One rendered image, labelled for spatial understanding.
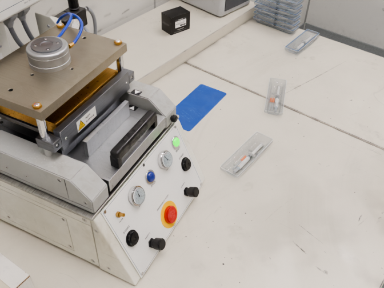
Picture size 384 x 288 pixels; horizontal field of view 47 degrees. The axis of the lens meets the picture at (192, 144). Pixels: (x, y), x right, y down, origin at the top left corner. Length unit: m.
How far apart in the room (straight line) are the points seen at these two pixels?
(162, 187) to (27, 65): 0.38
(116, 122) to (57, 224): 0.24
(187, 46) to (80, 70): 0.76
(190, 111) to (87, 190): 0.61
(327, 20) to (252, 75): 1.90
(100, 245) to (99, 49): 0.39
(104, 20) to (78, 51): 0.76
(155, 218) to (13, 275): 0.30
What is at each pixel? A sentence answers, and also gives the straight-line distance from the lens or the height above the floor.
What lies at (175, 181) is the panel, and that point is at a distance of 1.02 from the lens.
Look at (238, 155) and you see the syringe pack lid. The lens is 1.18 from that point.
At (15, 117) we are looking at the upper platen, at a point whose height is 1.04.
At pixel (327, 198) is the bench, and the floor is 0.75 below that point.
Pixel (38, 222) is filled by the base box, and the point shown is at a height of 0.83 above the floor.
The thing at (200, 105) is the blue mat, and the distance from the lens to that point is 1.37.
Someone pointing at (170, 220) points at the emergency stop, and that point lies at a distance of 1.00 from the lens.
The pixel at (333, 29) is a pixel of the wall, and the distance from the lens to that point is 3.39.
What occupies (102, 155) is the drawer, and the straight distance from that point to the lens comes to 0.89.
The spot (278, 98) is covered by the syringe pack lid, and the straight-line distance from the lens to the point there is 1.40.
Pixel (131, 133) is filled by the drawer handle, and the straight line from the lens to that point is 0.87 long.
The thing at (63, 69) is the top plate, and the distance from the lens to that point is 0.89.
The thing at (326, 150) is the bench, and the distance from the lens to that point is 1.29.
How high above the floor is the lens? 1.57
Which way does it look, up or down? 42 degrees down
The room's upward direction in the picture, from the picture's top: 2 degrees clockwise
